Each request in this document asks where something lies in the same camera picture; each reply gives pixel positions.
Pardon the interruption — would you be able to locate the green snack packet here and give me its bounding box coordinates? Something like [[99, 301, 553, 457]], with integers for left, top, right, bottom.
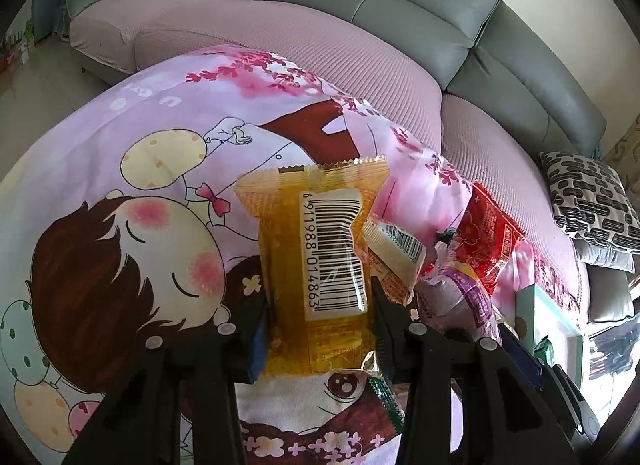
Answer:
[[534, 336, 554, 367]]

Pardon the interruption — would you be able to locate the purple pink snack bag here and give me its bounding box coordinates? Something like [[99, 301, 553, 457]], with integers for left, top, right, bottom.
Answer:
[[414, 261, 501, 344]]

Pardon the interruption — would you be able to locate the yellow orange snack bag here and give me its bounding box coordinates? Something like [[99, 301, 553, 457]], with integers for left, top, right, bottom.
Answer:
[[234, 155, 390, 378]]

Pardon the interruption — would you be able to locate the beige cracker packet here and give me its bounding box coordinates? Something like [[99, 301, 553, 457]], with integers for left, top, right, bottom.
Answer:
[[363, 218, 426, 306]]

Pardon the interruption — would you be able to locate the teal white tray box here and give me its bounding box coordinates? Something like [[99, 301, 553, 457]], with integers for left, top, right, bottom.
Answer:
[[515, 284, 584, 387]]

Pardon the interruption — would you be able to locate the pink cartoon blanket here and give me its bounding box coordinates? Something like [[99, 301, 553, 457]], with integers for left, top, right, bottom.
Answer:
[[1, 46, 473, 464]]

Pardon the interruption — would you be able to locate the red snack bag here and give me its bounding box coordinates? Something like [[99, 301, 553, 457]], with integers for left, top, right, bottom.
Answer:
[[454, 181, 525, 296]]

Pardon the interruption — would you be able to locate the grey pillow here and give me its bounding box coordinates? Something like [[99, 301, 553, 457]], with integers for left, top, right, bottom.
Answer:
[[574, 240, 636, 274]]

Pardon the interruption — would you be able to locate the black white patterned pillow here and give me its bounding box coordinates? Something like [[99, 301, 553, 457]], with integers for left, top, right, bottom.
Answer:
[[540, 151, 640, 255]]

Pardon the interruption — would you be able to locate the pink sofa cover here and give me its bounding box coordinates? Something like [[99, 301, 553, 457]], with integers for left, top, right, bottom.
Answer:
[[68, 0, 584, 266]]

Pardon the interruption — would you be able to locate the grey sofa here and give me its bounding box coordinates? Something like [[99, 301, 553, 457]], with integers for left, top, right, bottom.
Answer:
[[66, 0, 639, 324]]

